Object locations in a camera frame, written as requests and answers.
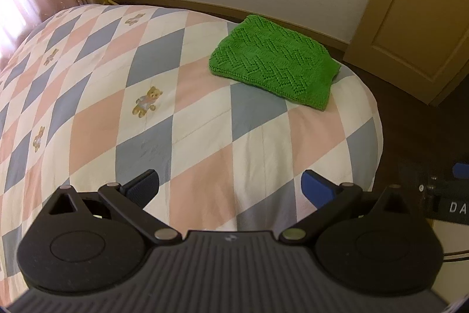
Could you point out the dark wooden baseboard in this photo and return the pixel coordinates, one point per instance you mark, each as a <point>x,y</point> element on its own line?
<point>227,10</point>

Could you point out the green knit sweater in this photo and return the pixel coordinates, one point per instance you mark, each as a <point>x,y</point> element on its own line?
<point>274,60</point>

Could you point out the beige wooden door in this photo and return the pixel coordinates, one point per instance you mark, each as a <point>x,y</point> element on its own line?
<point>414,12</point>

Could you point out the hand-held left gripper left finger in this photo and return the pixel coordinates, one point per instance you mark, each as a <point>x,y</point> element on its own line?
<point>144,188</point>

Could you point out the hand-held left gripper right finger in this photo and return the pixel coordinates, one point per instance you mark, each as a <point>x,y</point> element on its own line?
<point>317,190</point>

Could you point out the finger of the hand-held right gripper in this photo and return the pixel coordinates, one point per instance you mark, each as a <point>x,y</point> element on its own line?
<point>461,170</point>

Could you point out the checked teddy bear quilt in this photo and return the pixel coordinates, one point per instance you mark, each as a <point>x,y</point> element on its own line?
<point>110,96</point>

